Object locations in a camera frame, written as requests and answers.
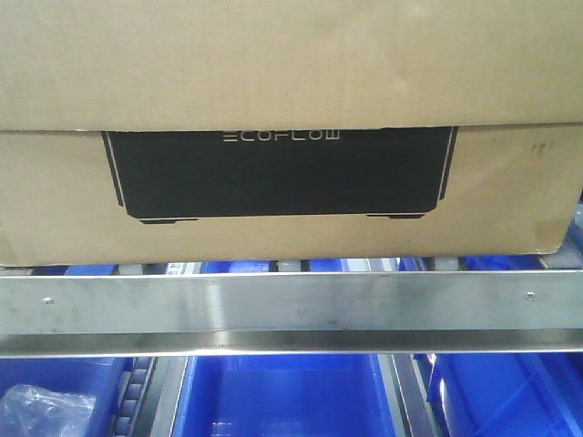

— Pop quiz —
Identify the brown EcoFlow cardboard box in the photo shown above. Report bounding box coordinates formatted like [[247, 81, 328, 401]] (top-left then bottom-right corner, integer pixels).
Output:
[[1, 1, 582, 267]]

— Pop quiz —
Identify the middle blue plastic bin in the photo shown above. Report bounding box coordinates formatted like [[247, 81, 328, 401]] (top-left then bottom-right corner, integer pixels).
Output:
[[172, 354, 395, 436]]

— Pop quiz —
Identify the blue plastic bin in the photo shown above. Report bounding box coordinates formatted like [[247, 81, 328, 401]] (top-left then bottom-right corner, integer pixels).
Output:
[[414, 352, 582, 436], [172, 354, 395, 436], [1, 357, 133, 436]]

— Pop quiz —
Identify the left blue plastic bin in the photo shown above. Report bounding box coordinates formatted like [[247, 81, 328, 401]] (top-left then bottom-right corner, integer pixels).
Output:
[[1, 357, 133, 436]]

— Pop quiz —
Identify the right blue plastic bin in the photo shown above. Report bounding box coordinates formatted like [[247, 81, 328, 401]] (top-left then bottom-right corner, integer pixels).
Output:
[[414, 352, 582, 436]]

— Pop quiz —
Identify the clear plastic bag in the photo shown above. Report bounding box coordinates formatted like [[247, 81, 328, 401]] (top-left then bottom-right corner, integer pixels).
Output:
[[1, 384, 97, 436]]

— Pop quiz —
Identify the left roller track rail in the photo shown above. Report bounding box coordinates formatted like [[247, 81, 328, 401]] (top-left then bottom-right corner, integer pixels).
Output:
[[110, 356, 188, 436]]

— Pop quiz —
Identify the roller track rail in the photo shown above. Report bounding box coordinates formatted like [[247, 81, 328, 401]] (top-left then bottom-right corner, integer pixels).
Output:
[[110, 356, 188, 436], [377, 353, 443, 436]]

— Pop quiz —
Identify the right roller track rail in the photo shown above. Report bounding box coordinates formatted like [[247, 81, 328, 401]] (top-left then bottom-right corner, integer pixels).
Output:
[[377, 353, 443, 436]]

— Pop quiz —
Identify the steel shelf front rail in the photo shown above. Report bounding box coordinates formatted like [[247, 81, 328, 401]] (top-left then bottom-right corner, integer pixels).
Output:
[[1, 270, 582, 358]]

